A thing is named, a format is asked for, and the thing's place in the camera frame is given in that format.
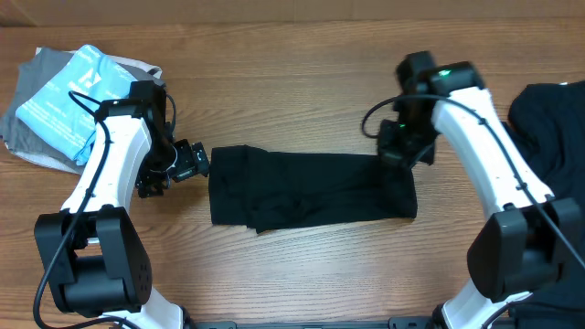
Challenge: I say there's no black polo shirt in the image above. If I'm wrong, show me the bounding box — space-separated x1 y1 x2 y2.
208 145 418 233

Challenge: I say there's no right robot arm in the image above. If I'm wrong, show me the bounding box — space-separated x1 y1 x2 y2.
377 51 581 328

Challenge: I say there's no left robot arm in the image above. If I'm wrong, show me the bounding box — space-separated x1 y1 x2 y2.
33 80 209 328

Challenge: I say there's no pile of black clothes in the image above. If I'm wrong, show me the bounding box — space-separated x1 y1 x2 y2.
506 81 584 329

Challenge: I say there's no folded light blue shirt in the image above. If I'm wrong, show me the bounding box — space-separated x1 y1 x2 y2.
16 45 135 165

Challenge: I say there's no folded dark grey shirt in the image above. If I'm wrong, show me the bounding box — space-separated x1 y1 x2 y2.
1 45 165 175

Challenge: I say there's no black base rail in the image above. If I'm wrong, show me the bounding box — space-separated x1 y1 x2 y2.
185 316 436 329

